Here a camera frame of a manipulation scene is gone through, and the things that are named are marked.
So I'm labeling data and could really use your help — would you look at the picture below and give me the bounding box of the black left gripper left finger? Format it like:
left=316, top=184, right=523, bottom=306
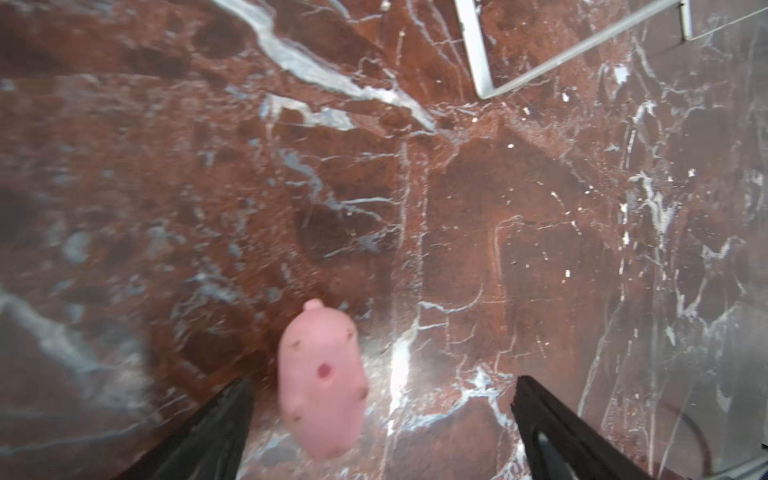
left=118, top=378, right=254, bottom=480

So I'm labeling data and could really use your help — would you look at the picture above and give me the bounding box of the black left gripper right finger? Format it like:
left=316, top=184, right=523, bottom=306
left=511, top=376, right=649, bottom=479

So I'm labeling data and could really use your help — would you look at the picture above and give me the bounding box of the white two-tier metal shelf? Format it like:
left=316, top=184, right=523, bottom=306
left=454, top=0, right=767, bottom=100

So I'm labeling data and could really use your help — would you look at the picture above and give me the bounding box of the pink pig toy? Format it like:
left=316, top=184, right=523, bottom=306
left=277, top=299, right=369, bottom=460

